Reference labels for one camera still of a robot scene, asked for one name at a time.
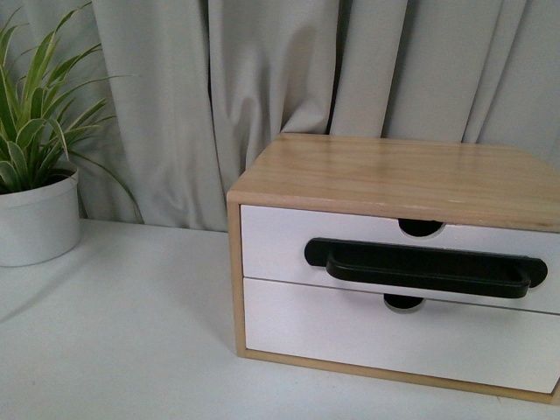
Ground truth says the white drawer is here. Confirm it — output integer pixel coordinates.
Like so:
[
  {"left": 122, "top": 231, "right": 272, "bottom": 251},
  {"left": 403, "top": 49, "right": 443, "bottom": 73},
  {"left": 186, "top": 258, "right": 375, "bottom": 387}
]
[
  {"left": 241, "top": 205, "right": 559, "bottom": 314},
  {"left": 244, "top": 279, "right": 559, "bottom": 393}
]

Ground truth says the black drawer handle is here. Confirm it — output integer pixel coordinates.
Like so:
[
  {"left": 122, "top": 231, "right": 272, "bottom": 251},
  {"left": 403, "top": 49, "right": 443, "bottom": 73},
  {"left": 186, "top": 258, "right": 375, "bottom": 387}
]
[{"left": 304, "top": 238, "right": 549, "bottom": 298}]

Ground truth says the grey curtain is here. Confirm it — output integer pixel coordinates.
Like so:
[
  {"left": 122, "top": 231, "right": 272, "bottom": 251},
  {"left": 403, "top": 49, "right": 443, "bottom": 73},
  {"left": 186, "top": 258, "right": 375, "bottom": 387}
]
[{"left": 1, "top": 1, "right": 559, "bottom": 230}]

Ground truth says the white plant pot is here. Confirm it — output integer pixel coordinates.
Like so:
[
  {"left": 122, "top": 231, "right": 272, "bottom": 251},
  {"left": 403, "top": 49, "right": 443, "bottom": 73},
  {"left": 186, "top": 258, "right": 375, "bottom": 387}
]
[{"left": 1, "top": 163, "right": 81, "bottom": 267}]

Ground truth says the green spider plant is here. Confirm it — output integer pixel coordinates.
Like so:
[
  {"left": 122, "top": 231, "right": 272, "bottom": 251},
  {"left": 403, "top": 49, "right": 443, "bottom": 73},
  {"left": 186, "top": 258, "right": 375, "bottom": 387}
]
[{"left": 0, "top": 1, "right": 144, "bottom": 224}]

